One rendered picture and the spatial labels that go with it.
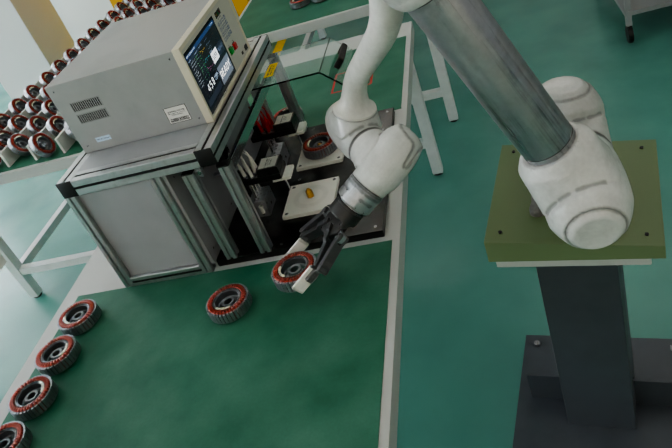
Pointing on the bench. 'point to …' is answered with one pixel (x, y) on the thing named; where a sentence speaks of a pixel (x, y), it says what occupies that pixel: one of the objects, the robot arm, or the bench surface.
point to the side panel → (142, 232)
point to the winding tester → (145, 74)
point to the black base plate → (281, 229)
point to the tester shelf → (166, 159)
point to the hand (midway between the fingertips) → (296, 270)
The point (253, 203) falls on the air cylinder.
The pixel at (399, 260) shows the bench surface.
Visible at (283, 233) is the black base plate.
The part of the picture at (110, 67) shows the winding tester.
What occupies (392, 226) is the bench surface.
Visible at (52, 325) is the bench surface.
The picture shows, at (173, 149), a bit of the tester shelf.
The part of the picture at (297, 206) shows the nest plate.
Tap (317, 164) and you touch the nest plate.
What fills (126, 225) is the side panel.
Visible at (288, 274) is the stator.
